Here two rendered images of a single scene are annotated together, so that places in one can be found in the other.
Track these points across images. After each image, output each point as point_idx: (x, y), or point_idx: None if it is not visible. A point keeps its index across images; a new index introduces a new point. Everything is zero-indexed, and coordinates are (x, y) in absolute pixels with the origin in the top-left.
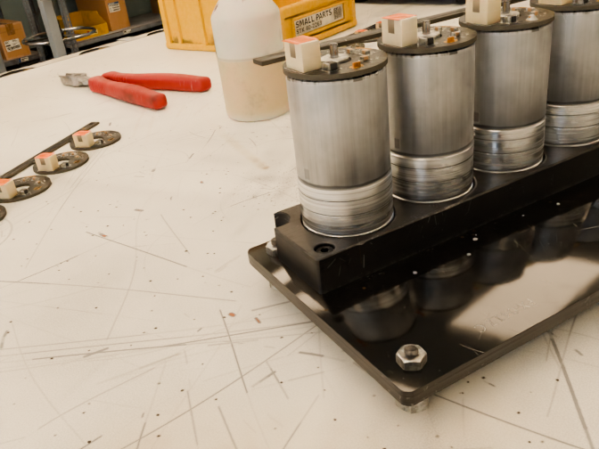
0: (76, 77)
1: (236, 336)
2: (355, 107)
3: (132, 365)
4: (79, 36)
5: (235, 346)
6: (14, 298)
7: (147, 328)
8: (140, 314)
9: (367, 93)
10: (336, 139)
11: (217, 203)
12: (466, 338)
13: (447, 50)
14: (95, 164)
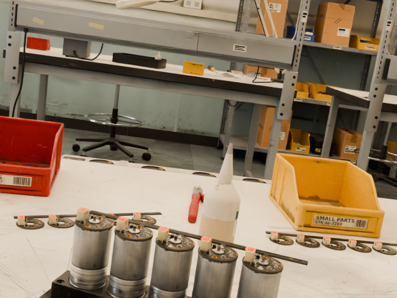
0: (195, 189)
1: (33, 295)
2: (80, 238)
3: (5, 283)
4: (395, 163)
5: (27, 297)
6: (22, 250)
7: (25, 279)
8: (32, 275)
9: (85, 236)
10: (74, 246)
11: None
12: None
13: (121, 237)
14: None
